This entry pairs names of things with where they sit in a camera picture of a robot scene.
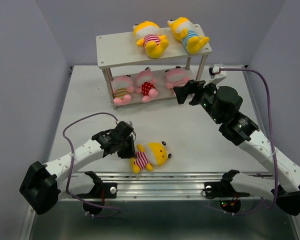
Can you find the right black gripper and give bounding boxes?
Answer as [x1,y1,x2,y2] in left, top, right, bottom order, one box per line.
[174,77,224,125]

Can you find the pink frog pink-striped shirt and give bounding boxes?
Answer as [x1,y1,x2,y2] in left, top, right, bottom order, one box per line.
[164,65,193,97]

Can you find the yellow frog sideways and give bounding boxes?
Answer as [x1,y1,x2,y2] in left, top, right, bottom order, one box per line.
[130,141,173,174]

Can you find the pink frog red polka-dot shirt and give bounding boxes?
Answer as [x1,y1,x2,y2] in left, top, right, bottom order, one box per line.
[135,67,159,103]

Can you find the pink frog orange-striped shirt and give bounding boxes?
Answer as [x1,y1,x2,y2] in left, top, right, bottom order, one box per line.
[111,75,134,106]

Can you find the yellow frog blue-striped shirt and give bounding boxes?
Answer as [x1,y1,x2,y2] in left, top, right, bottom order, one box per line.
[167,17,210,55]

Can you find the yellow frog red-striped shirt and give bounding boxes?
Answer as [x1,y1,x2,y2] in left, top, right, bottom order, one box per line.
[133,21,169,59]

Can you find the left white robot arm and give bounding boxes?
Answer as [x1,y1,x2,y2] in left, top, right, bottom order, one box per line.
[19,121,136,215]

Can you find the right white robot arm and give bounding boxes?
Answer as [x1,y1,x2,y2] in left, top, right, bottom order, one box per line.
[173,80,300,216]

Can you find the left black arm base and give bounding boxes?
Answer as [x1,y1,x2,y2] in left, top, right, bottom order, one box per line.
[74,171,118,199]

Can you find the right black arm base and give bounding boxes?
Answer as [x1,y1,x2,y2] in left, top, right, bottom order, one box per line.
[201,169,250,215]

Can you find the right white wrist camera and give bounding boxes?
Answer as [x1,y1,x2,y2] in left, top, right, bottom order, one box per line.
[205,63,227,85]

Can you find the aluminium mounting rail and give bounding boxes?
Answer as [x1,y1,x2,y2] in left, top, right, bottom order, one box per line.
[31,65,296,201]

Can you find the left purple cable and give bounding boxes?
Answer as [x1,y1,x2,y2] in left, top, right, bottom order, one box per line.
[62,112,121,218]

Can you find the purple cable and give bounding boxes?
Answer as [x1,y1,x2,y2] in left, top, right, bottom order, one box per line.
[62,112,121,218]
[202,67,278,217]

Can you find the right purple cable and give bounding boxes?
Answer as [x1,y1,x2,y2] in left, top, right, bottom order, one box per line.
[202,67,278,217]

